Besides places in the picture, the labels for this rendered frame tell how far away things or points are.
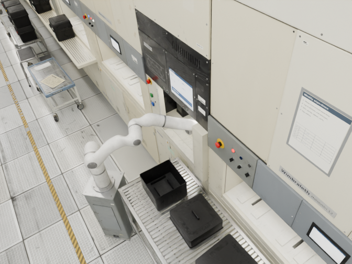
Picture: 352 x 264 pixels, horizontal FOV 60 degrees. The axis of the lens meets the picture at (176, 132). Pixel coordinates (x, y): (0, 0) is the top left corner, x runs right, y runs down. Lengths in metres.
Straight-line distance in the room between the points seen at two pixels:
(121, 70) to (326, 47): 2.89
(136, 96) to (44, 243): 1.76
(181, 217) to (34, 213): 1.95
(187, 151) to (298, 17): 1.71
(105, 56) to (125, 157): 1.28
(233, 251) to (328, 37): 1.35
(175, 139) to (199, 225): 0.85
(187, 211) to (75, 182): 1.83
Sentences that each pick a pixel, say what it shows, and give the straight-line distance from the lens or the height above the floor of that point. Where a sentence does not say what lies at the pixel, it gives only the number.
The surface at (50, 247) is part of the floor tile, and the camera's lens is 3.45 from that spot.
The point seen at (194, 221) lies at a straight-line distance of 2.25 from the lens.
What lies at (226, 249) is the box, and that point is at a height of 1.01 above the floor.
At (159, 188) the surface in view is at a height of 0.77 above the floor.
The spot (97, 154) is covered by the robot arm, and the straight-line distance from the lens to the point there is 2.30.
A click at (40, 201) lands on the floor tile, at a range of 3.79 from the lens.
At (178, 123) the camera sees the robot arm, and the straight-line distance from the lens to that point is 2.21.
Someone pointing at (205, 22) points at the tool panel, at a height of 2.15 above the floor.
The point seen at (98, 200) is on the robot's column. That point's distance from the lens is 2.67.
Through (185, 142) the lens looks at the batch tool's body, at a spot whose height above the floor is 0.87.
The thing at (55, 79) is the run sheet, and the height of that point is 0.46.
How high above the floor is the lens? 2.84
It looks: 45 degrees down
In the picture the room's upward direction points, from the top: 6 degrees counter-clockwise
